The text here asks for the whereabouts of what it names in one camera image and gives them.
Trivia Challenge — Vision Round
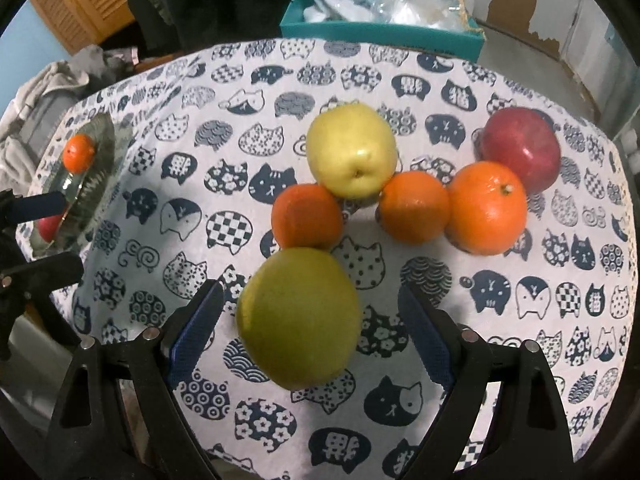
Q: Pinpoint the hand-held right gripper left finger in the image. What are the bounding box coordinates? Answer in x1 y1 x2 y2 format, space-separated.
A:
42 280 226 480

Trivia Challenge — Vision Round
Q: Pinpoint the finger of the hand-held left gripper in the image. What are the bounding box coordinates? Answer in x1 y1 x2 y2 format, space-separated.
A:
0 189 67 226
0 254 84 311

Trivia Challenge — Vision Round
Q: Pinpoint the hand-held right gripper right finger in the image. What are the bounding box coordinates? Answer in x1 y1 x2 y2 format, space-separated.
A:
399 284 576 480

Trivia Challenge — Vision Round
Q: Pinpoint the glass plate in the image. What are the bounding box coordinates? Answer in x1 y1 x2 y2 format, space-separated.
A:
27 112 133 253

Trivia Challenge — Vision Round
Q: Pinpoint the green pear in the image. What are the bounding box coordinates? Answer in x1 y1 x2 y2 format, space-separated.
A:
236 247 363 391

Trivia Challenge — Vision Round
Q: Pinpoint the large orange with stem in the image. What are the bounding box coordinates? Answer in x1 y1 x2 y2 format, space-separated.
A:
445 161 529 256

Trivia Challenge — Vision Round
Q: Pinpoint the yellow apple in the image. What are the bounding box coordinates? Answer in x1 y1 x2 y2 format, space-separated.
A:
306 102 398 200

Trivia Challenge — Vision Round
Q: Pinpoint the large red apple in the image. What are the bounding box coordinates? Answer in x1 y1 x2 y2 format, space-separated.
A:
479 107 562 195

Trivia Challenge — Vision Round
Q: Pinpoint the small red apple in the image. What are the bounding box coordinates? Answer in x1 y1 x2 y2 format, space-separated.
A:
37 215 66 242

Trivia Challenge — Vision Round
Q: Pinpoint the small orange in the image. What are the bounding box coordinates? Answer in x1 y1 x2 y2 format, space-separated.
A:
62 133 97 172

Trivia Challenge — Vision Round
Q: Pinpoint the grey clothing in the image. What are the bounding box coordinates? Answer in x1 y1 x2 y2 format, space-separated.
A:
0 45 136 191

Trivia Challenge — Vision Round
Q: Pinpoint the cat print tablecloth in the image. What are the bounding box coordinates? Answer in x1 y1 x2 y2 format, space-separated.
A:
15 37 626 480

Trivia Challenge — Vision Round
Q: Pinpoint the wooden louvre door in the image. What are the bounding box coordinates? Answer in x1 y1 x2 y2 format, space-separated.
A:
30 0 136 56

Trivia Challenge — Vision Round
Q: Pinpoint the dark cloth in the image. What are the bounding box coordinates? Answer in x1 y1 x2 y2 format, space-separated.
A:
120 0 301 53

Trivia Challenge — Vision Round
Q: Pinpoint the teal box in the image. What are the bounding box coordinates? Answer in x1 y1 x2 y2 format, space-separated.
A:
279 0 487 58

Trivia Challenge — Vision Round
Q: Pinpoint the clear plastic bag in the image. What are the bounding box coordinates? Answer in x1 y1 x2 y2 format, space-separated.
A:
372 0 476 28

